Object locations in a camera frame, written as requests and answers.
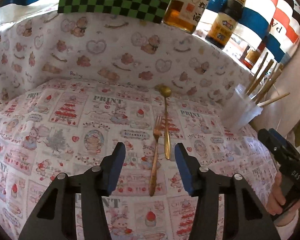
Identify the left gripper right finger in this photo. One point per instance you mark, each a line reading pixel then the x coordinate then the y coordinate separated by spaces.
pixel 244 215

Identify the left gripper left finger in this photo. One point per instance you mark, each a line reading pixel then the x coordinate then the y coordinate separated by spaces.
pixel 54 216

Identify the bamboo chopstick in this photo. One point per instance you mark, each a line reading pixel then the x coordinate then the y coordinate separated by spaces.
pixel 265 103
pixel 281 67
pixel 258 80
pixel 267 86
pixel 256 74

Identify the gold fork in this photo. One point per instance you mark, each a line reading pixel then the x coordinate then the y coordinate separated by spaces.
pixel 153 177

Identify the gold spoon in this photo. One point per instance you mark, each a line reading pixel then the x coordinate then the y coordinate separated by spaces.
pixel 166 92

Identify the person's right hand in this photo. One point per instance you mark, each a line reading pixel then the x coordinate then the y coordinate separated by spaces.
pixel 276 200

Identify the translucent plastic cup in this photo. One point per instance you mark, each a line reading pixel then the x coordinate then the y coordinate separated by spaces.
pixel 239 110

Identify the red capped sauce bottle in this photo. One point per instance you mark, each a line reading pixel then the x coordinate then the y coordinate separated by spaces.
pixel 253 54

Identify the printed tablecloth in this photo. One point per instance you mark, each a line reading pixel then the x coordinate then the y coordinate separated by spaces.
pixel 73 86

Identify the striped curtain cloth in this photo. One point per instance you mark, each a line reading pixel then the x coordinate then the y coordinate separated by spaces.
pixel 278 18

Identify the dark soy sauce bottle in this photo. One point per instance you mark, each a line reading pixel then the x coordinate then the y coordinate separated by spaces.
pixel 225 23

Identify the clear cooking wine bottle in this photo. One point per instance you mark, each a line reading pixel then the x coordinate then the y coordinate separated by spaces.
pixel 184 14

